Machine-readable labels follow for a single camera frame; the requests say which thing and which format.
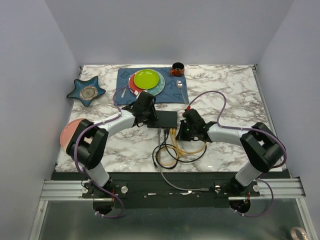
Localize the black network switch box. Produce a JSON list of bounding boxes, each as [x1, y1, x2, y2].
[[146, 110, 178, 129]]

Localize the brown ceramic mug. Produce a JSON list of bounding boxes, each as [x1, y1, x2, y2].
[[169, 62, 185, 77]]

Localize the blue star shaped dish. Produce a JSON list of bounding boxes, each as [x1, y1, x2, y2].
[[66, 76, 106, 107]]

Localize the red and teal plate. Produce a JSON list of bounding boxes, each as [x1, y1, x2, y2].
[[128, 70, 166, 97]]

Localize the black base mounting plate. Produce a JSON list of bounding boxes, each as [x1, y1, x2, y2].
[[82, 172, 260, 209]]

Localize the pink and cream plate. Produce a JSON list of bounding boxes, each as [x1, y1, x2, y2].
[[59, 118, 84, 153]]

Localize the black power cable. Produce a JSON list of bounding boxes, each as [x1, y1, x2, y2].
[[151, 127, 208, 170]]

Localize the aluminium rail frame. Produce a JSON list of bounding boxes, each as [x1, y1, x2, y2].
[[29, 178, 318, 240]]

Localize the silver spoon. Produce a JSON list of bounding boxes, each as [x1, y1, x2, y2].
[[176, 80, 189, 105]]

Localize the pink ring object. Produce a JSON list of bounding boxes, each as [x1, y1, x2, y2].
[[290, 227, 309, 240]]

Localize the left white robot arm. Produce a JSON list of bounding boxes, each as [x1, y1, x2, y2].
[[60, 91, 158, 198]]

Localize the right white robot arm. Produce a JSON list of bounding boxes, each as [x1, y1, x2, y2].
[[175, 108, 286, 196]]

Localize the silver fork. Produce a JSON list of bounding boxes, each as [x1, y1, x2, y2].
[[121, 75, 132, 98]]

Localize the lime green plate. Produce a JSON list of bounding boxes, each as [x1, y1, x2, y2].
[[133, 69, 160, 90]]

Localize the blue cloth placemat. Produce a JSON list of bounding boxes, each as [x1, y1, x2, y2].
[[116, 67, 187, 104]]

